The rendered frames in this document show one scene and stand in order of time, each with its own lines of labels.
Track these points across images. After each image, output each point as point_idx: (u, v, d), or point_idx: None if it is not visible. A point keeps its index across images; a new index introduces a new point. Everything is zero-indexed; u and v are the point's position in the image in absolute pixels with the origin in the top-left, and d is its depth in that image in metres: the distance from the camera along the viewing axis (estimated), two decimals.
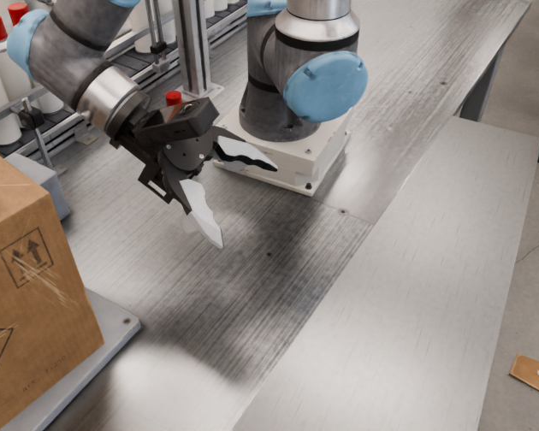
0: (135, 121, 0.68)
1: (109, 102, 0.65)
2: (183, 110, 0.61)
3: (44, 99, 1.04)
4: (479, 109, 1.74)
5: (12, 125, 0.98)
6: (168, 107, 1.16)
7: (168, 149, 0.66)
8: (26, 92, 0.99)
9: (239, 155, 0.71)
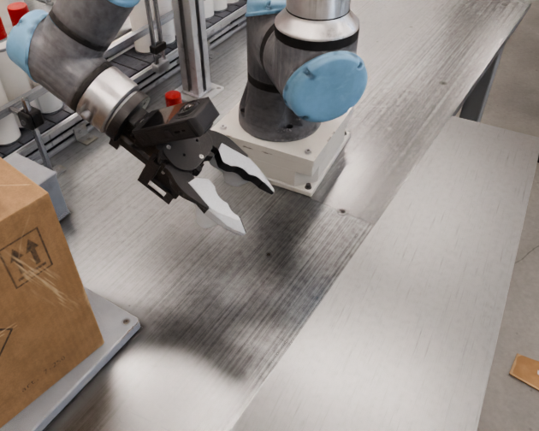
0: (135, 121, 0.68)
1: (109, 102, 0.65)
2: (183, 110, 0.61)
3: (43, 99, 1.04)
4: (479, 109, 1.74)
5: (11, 125, 0.98)
6: (168, 107, 1.16)
7: (168, 149, 0.66)
8: (25, 92, 0.98)
9: (236, 166, 0.70)
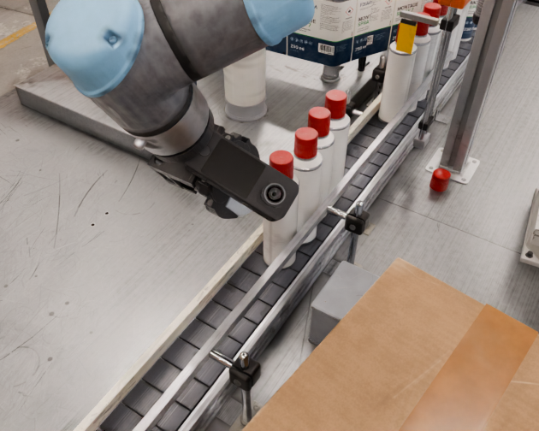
0: None
1: (180, 147, 0.50)
2: (269, 198, 0.55)
3: (331, 188, 0.94)
4: None
5: None
6: (435, 186, 1.06)
7: None
8: (328, 185, 0.89)
9: None
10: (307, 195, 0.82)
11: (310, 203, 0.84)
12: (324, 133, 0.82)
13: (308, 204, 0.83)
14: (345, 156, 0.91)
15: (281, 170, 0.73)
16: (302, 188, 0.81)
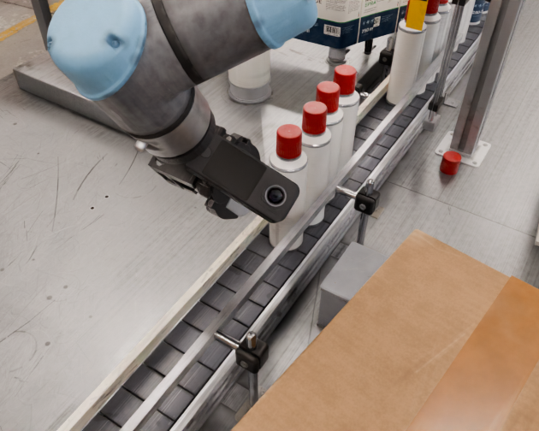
0: None
1: (181, 149, 0.50)
2: (270, 200, 0.55)
3: (339, 169, 0.91)
4: None
5: None
6: (445, 169, 1.03)
7: None
8: (336, 165, 0.86)
9: None
10: (316, 174, 0.79)
11: (318, 183, 0.80)
12: (333, 109, 0.79)
13: (316, 183, 0.80)
14: (353, 136, 0.88)
15: (288, 144, 0.70)
16: (310, 166, 0.78)
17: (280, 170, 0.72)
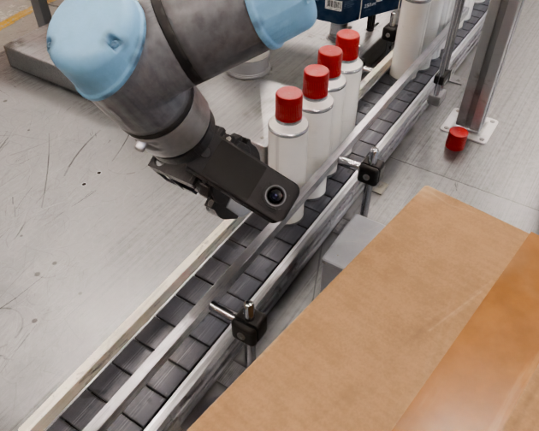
0: None
1: (181, 149, 0.50)
2: (270, 200, 0.55)
3: (341, 142, 0.87)
4: None
5: (326, 176, 0.81)
6: (451, 145, 0.99)
7: None
8: (339, 136, 0.82)
9: None
10: (316, 142, 0.75)
11: (320, 152, 0.76)
12: (335, 74, 0.75)
13: (317, 153, 0.76)
14: (356, 106, 0.84)
15: (288, 107, 0.66)
16: (311, 133, 0.74)
17: (279, 136, 0.68)
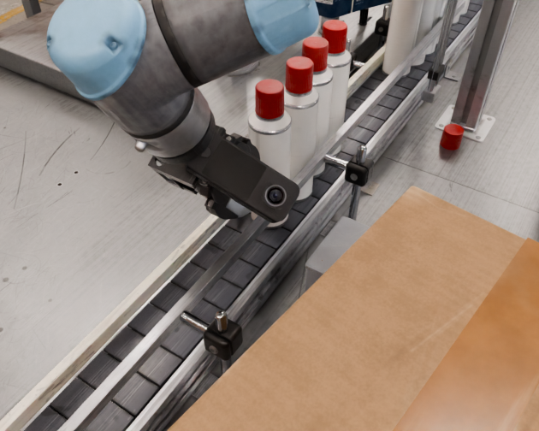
0: None
1: (181, 149, 0.50)
2: (270, 200, 0.55)
3: None
4: None
5: (312, 175, 0.77)
6: (446, 144, 0.95)
7: None
8: (326, 133, 0.78)
9: None
10: (301, 139, 0.70)
11: (305, 150, 0.72)
12: (321, 67, 0.70)
13: (302, 151, 0.72)
14: (345, 102, 0.80)
15: (269, 102, 0.61)
16: (295, 131, 0.69)
17: (259, 132, 0.63)
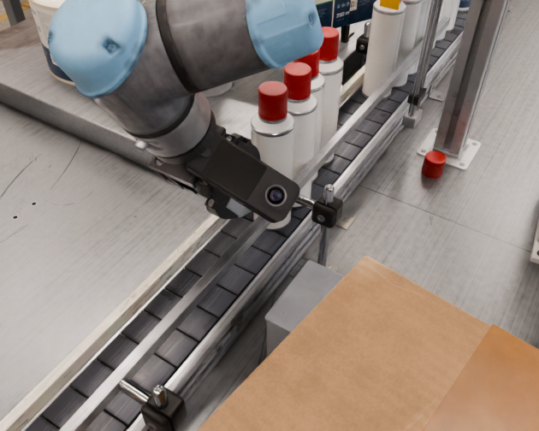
0: None
1: (182, 148, 0.50)
2: (271, 199, 0.55)
3: (320, 148, 0.81)
4: None
5: (311, 180, 0.76)
6: (427, 172, 0.89)
7: None
8: (319, 139, 0.77)
9: None
10: (302, 145, 0.70)
11: (305, 156, 0.71)
12: (314, 73, 0.69)
13: (303, 157, 0.71)
14: (336, 111, 0.78)
15: (269, 103, 0.61)
16: (296, 138, 0.69)
17: (259, 133, 0.63)
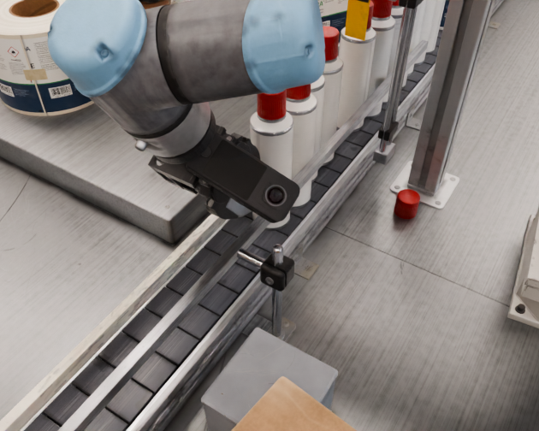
0: None
1: (181, 149, 0.50)
2: (270, 199, 0.55)
3: None
4: None
5: (310, 181, 0.76)
6: (399, 212, 0.83)
7: None
8: (320, 138, 0.77)
9: None
10: (299, 145, 0.70)
11: (303, 156, 0.71)
12: None
13: (300, 157, 0.71)
14: (334, 111, 0.78)
15: (269, 103, 0.61)
16: (293, 137, 0.69)
17: (259, 133, 0.63)
